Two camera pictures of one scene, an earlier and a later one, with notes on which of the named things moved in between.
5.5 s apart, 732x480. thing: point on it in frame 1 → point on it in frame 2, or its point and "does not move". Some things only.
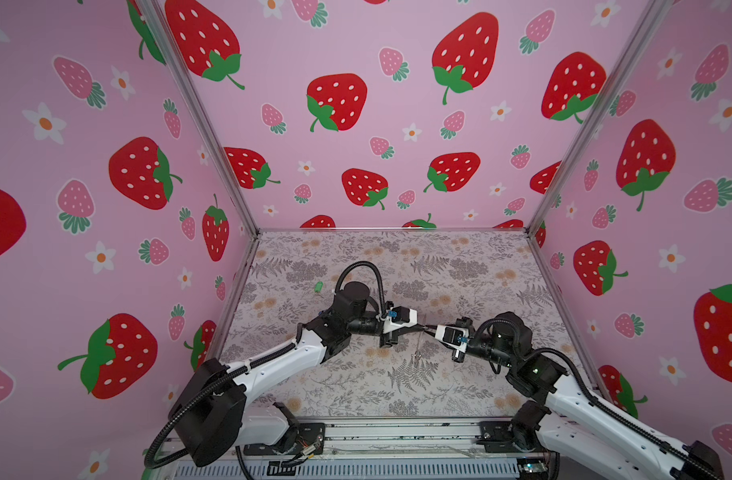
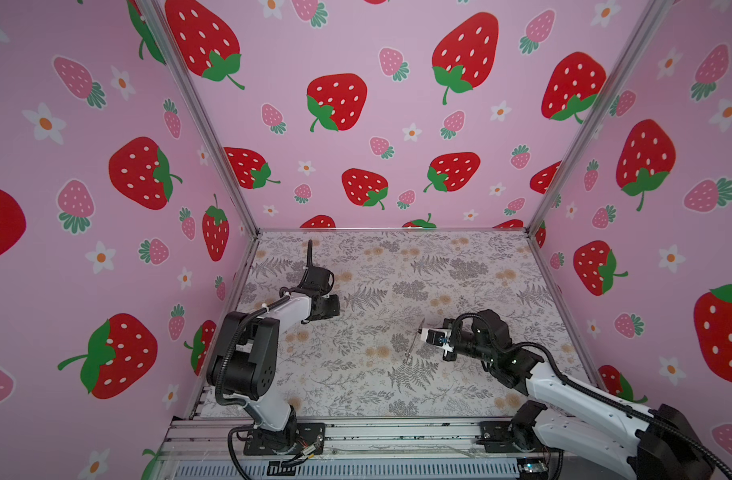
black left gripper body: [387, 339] → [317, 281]
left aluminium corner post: [156, 17] does not move
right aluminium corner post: [655, 12] does not move
